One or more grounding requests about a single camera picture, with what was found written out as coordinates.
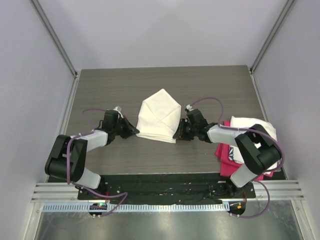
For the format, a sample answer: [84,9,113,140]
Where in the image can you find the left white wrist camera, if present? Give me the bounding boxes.
[113,105,124,119]

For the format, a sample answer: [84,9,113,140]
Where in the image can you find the white slotted cable duct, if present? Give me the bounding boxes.
[42,202,230,213]

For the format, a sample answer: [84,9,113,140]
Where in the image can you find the aluminium frame post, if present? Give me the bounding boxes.
[249,0,298,75]
[28,0,79,78]

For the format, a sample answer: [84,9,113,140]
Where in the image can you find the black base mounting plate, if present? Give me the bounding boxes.
[47,172,256,204]

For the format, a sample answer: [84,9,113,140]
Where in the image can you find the white cloth napkin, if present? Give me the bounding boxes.
[136,89,182,144]

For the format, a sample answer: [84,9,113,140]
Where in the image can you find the pink folded cloth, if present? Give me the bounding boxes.
[215,116,275,177]

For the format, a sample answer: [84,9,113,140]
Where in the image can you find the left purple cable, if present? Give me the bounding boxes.
[66,107,130,218]

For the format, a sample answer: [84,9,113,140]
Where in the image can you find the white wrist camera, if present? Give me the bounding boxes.
[184,104,193,113]
[113,105,124,119]

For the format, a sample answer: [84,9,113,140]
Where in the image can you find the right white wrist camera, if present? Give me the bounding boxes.
[184,104,193,113]

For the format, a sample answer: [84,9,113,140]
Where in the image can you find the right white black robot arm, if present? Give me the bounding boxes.
[173,109,283,198]

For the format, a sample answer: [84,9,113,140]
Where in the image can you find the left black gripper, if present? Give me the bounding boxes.
[112,115,139,139]

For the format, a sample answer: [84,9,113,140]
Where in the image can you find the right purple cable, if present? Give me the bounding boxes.
[186,97,286,220]

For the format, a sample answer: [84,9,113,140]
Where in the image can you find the left aluminium frame post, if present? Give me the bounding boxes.
[28,0,79,78]

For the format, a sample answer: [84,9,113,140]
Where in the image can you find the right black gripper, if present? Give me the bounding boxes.
[173,118,198,141]

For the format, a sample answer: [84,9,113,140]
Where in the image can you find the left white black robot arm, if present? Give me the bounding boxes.
[44,106,140,200]

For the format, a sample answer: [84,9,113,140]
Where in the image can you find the right aluminium frame post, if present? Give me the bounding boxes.
[249,0,298,75]

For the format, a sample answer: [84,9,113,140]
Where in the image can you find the purple cable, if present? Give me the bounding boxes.
[66,107,130,218]
[186,97,286,220]

